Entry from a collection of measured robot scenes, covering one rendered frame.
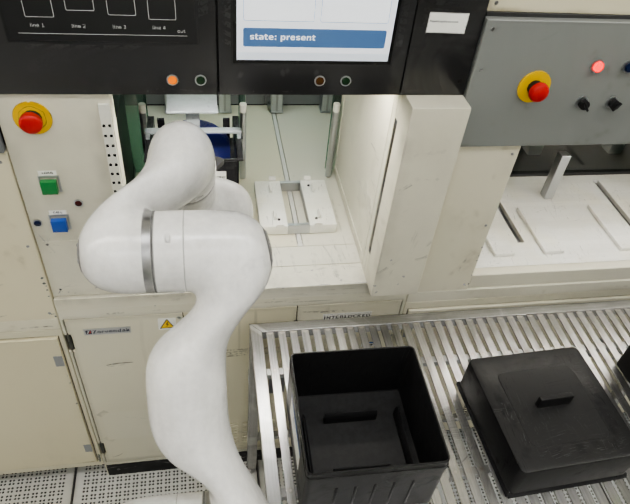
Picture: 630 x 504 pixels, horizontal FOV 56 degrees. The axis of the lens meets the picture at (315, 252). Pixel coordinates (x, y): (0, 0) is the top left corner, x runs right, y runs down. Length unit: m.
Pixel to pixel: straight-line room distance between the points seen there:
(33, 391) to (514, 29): 1.48
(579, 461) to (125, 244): 1.03
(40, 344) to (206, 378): 0.96
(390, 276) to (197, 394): 0.82
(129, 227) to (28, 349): 1.00
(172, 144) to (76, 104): 0.44
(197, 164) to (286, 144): 1.23
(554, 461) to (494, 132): 0.69
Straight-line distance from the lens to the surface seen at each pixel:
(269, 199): 1.71
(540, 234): 1.84
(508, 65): 1.27
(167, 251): 0.70
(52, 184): 1.29
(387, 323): 1.61
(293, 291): 1.52
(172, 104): 1.51
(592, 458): 1.43
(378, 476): 1.20
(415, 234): 1.39
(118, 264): 0.71
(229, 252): 0.70
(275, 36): 1.12
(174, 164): 0.77
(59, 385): 1.80
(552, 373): 1.52
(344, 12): 1.12
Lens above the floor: 1.96
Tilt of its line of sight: 43 degrees down
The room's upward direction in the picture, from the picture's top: 7 degrees clockwise
